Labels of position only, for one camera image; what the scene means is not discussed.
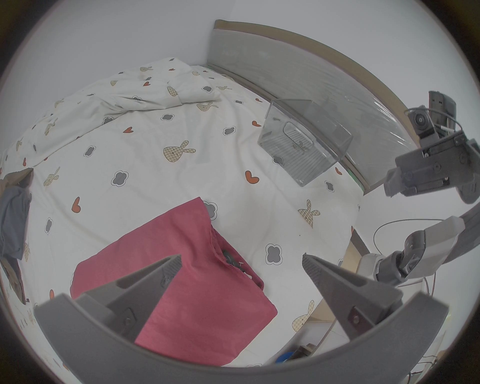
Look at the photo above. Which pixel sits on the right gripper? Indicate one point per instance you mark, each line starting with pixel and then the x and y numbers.
pixel 431 163

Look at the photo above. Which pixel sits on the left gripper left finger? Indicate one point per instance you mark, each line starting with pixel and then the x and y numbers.
pixel 123 307

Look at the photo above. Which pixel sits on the bed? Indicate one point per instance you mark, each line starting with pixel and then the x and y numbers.
pixel 150 168

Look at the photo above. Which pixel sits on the white printed quilt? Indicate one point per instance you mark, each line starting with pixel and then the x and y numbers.
pixel 112 97

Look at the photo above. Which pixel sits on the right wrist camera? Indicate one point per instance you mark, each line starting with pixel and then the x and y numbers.
pixel 422 120

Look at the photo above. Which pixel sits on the grey garment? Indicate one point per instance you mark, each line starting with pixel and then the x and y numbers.
pixel 13 221

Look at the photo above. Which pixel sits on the clear plastic box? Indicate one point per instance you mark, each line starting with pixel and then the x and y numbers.
pixel 300 150

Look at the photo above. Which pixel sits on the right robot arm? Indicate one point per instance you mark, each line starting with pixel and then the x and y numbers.
pixel 438 243

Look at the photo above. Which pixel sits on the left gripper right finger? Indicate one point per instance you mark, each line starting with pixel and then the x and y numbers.
pixel 360 307

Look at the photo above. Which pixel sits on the red shirt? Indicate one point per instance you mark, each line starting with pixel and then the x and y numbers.
pixel 210 300

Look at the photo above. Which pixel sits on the brown garment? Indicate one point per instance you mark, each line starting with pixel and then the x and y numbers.
pixel 15 285

